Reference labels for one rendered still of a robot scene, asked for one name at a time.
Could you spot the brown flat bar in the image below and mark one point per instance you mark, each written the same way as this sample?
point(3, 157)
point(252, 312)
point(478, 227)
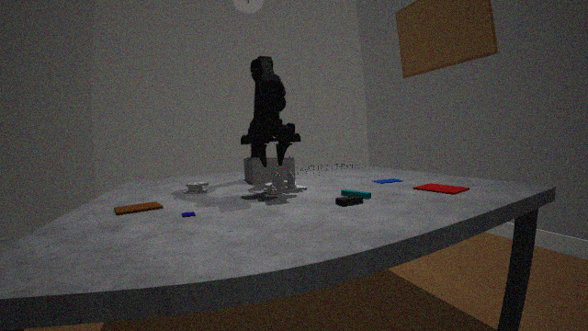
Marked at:
point(137, 208)

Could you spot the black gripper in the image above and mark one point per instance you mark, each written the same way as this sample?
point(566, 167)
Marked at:
point(260, 147)

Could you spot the teal flat bar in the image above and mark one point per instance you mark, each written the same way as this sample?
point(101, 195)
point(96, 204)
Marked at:
point(365, 195)

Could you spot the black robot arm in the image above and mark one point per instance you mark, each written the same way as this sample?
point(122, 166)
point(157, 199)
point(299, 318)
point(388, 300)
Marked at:
point(268, 99)

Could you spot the red flat plate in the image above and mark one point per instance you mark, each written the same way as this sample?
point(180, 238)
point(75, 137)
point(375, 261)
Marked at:
point(442, 188)

